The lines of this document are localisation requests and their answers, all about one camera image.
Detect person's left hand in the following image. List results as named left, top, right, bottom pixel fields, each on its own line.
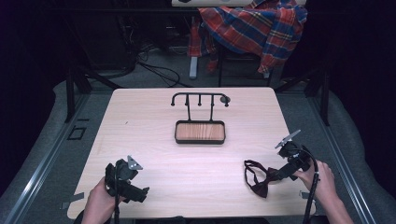
left=81, top=176, right=128, bottom=224

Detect red blue plaid shirt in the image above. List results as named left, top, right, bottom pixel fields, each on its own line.
left=187, top=0, right=309, bottom=75

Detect person's right hand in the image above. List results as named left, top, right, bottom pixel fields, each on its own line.
left=293, top=160, right=337, bottom=204

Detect dark red bow tie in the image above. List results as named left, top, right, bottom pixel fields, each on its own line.
left=243, top=159, right=281, bottom=199

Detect black chair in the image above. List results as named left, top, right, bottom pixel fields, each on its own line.
left=216, top=46, right=275, bottom=88

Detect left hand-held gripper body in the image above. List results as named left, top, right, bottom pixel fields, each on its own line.
left=104, top=154, right=144, bottom=198

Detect black metal stand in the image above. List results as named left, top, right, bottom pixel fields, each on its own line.
left=274, top=62, right=332, bottom=127
left=64, top=15, right=123, bottom=123

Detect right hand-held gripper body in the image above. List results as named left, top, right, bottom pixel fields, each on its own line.
left=274, top=129, right=313, bottom=182

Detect black floor cables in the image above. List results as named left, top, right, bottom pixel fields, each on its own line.
left=116, top=18, right=191, bottom=89

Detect black hook rack wooden tray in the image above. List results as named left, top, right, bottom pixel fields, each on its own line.
left=170, top=91, right=232, bottom=146

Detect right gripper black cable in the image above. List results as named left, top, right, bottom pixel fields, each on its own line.
left=292, top=146, right=321, bottom=224

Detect white table leg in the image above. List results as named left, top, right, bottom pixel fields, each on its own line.
left=189, top=56, right=199, bottom=80

